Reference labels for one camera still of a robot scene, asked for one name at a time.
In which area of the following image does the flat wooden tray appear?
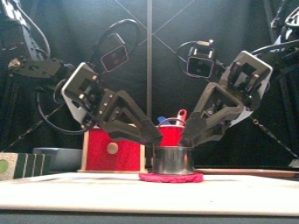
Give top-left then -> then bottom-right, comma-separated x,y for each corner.
193,167 -> 299,179

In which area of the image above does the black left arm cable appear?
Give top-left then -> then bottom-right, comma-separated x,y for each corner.
35,78 -> 99,136

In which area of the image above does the round steel dough cutter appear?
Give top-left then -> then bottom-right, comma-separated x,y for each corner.
151,145 -> 195,176

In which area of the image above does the black left camera cable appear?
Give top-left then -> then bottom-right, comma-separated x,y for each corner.
90,18 -> 143,67

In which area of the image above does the white cutting board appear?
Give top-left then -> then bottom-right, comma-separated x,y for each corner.
0,171 -> 299,217

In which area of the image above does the black camera cable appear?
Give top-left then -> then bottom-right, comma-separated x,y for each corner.
175,39 -> 203,79
90,18 -> 143,67

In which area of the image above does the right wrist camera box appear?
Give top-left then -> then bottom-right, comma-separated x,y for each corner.
185,39 -> 217,79

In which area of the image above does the red cup with handle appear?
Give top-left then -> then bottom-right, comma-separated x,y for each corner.
157,117 -> 187,148

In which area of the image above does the blue utensil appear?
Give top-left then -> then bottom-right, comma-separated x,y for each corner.
157,115 -> 173,126

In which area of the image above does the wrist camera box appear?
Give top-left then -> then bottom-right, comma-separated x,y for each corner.
185,39 -> 217,79
99,32 -> 131,74

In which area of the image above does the black right camera cable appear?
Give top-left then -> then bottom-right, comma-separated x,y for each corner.
175,39 -> 203,79

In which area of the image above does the flat pink dough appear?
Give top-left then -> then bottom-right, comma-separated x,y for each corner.
138,171 -> 205,184

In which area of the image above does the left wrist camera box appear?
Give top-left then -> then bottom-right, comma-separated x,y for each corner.
99,32 -> 131,74

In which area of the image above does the vertical metal frame pole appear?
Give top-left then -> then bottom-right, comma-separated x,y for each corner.
146,0 -> 155,121

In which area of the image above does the red wooden drawer box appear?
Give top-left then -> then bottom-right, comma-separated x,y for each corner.
79,125 -> 149,173

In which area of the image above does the green striped box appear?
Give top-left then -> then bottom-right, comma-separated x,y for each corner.
0,151 -> 53,182

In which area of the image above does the red and white utensil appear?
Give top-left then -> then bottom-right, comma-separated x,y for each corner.
175,108 -> 190,127

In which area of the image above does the grey box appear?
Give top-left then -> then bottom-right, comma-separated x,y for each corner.
33,146 -> 85,173

